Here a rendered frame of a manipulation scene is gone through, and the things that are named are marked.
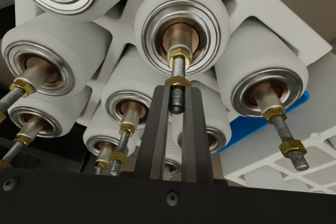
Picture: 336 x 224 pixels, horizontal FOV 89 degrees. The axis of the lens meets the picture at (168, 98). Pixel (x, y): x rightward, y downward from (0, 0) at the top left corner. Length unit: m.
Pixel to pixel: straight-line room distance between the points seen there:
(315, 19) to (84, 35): 0.46
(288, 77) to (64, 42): 0.24
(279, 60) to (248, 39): 0.05
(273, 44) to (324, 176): 0.55
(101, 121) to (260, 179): 0.42
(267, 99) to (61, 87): 0.24
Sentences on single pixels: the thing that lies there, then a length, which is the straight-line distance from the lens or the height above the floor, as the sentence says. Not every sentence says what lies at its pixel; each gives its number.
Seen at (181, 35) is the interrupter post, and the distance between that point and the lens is 0.16.
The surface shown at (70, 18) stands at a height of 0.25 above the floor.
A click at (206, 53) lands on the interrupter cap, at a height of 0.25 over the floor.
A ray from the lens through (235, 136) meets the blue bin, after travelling 0.54.
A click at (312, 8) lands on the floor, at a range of 0.50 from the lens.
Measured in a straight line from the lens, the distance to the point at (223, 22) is 0.17.
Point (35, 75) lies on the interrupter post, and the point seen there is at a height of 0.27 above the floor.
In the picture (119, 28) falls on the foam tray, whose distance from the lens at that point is 0.26.
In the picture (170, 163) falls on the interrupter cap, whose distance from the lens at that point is 0.35.
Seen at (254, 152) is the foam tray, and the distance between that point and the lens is 0.53.
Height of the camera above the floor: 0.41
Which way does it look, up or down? 48 degrees down
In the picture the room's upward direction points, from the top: 173 degrees counter-clockwise
